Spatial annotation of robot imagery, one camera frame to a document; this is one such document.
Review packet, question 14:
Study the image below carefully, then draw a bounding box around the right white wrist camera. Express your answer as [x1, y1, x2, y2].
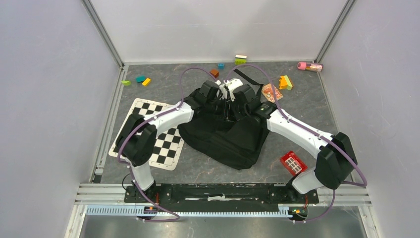
[226, 78, 243, 102]

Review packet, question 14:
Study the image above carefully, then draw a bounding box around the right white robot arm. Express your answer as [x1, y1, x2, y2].
[260, 85, 357, 202]

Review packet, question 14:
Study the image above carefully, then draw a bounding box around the teal block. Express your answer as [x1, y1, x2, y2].
[135, 76, 146, 83]

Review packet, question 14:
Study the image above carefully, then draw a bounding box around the pink capped marker tube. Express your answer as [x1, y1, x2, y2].
[297, 61, 323, 72]

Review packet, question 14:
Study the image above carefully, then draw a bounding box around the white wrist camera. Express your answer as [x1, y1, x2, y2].
[226, 78, 243, 102]
[215, 80, 228, 99]

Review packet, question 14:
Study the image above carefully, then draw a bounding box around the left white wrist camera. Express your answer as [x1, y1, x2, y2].
[215, 80, 228, 99]

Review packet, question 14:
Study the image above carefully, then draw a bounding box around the black student backpack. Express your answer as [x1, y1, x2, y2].
[178, 69, 275, 170]

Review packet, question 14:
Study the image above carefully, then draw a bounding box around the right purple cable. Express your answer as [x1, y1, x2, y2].
[224, 64, 368, 224]

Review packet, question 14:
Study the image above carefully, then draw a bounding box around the orange green block stack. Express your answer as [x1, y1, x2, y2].
[279, 75, 294, 91]

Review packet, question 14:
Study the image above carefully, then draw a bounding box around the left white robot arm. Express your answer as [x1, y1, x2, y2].
[115, 81, 230, 202]

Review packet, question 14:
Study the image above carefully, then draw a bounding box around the brown orange cube block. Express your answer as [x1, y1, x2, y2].
[210, 69, 219, 78]

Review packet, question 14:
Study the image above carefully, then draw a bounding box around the green half round block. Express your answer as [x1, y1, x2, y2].
[121, 80, 131, 86]

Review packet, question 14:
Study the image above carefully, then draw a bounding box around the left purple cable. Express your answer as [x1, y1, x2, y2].
[116, 67, 219, 224]

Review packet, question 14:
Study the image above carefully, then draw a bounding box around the green white block stack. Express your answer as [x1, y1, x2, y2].
[234, 55, 247, 65]

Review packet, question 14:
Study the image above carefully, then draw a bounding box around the yellow orange block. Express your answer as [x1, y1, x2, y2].
[142, 78, 151, 87]

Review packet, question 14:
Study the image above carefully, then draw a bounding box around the small orange spiral notebook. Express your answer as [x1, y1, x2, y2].
[261, 84, 283, 103]

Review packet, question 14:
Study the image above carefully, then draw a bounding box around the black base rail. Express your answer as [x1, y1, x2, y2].
[124, 183, 319, 217]

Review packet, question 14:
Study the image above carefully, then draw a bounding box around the purple cable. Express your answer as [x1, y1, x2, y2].
[116, 67, 219, 224]
[224, 64, 368, 224]

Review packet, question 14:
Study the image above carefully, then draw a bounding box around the red window toy brick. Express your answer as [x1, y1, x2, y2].
[280, 151, 308, 176]

